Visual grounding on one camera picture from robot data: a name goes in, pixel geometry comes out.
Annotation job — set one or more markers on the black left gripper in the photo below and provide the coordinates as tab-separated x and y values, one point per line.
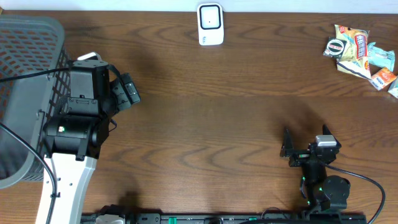
125	92

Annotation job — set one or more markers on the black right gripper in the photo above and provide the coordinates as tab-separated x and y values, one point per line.
287	149

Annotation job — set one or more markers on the yellow red snack bag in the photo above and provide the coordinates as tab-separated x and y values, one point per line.
354	60

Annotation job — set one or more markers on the green zam-buk box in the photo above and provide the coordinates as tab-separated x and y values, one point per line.
334	48

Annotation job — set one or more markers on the orange tissue pack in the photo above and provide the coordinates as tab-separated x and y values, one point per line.
382	78

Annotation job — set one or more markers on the teal kleenex tissue pack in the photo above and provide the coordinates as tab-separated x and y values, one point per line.
393	89

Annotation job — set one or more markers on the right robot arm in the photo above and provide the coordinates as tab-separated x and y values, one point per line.
325	194

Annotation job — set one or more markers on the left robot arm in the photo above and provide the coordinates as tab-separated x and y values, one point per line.
73	136

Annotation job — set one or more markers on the grey plastic mesh basket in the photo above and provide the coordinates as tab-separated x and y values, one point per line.
33	61

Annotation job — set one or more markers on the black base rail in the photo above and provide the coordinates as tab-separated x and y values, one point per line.
119	214

